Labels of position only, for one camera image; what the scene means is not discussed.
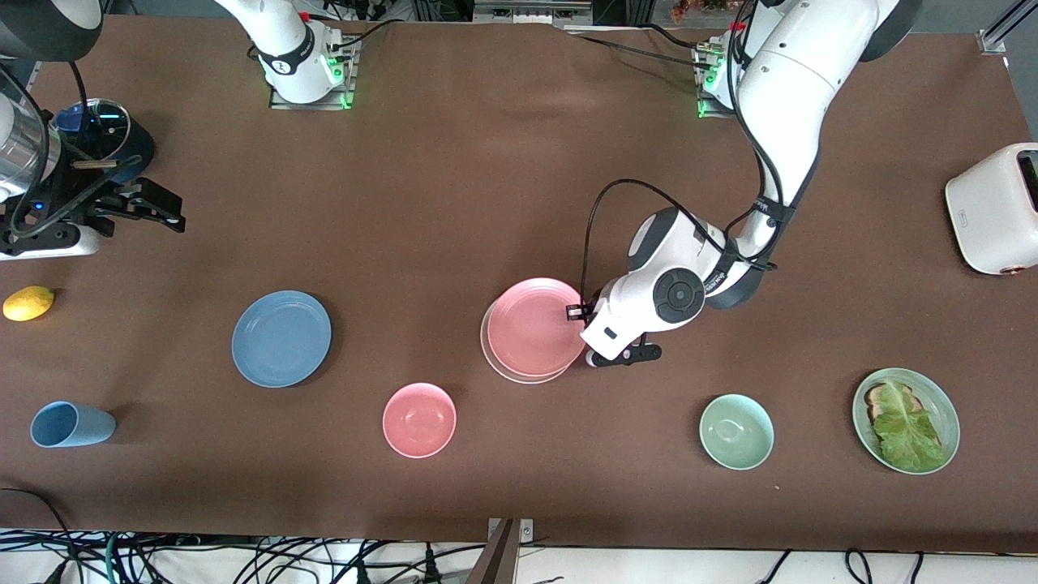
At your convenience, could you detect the white toaster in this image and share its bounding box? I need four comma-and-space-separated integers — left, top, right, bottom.
945, 142, 1038, 277

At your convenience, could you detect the small green bowl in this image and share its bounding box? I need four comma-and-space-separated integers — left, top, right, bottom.
699, 393, 775, 471

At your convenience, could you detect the brown table cloth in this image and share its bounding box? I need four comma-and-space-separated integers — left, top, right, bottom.
0, 15, 1038, 554

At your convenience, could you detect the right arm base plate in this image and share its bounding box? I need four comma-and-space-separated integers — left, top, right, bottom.
268, 36, 358, 110

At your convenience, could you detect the beige plate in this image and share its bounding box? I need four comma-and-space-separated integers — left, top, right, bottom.
480, 300, 568, 384

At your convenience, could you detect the yellow lemon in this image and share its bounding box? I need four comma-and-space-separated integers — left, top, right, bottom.
2, 286, 56, 323

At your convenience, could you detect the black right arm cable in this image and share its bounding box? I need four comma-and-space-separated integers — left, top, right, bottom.
0, 61, 90, 244

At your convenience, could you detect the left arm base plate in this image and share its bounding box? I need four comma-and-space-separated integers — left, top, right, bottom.
697, 45, 783, 121

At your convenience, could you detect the aluminium frame profile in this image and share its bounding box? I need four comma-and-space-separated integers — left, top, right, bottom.
977, 0, 1038, 56

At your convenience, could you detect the dark camera pole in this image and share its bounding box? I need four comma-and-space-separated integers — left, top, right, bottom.
466, 519, 520, 584

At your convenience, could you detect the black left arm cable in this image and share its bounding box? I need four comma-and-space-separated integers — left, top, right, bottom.
581, 180, 781, 309

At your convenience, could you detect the small pink bowl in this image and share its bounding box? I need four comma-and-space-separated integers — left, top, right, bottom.
382, 382, 457, 459

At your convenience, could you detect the grey metal box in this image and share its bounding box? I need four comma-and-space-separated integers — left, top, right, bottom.
473, 0, 593, 27

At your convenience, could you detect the silver mounting bracket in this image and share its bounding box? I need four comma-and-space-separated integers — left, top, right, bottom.
487, 517, 534, 543

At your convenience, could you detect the blue cup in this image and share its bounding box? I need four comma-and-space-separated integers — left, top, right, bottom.
30, 401, 117, 449

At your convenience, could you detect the dark blue pot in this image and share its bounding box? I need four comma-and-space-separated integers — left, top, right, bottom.
53, 114, 157, 187

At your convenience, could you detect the pink plate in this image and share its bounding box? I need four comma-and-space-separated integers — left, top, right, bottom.
487, 277, 587, 379

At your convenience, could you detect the blue plate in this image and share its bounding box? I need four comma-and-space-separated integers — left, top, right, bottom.
231, 290, 333, 389

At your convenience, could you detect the green lettuce leaf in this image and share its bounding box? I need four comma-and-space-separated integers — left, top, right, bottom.
872, 381, 948, 473

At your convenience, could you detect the green plate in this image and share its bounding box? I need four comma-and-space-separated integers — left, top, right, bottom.
851, 367, 961, 476

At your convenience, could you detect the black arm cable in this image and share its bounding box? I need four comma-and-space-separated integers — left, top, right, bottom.
0, 61, 90, 244
581, 180, 781, 309

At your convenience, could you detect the brown bread slice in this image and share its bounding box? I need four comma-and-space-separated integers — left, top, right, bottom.
864, 384, 925, 423

